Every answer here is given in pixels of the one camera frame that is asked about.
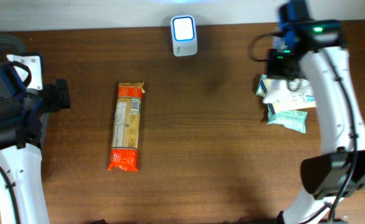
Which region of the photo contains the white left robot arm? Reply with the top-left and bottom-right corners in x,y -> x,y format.
0,61 -> 71,223

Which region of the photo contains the yellow white snack bag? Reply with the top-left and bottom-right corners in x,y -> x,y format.
263,94 -> 316,114

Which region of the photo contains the orange spaghetti pack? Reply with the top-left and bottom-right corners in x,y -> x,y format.
108,82 -> 145,172

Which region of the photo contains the white refill pouch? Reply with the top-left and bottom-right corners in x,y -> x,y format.
260,78 -> 313,103

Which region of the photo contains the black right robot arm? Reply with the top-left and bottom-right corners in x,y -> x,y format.
267,0 -> 365,223

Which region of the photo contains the green Kleenex tissue pack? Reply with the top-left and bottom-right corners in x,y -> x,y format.
256,74 -> 267,97

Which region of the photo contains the mint green wipes pack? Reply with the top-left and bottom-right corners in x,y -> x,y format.
267,110 -> 307,134

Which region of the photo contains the white barcode scanner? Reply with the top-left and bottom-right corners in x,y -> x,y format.
170,15 -> 198,57

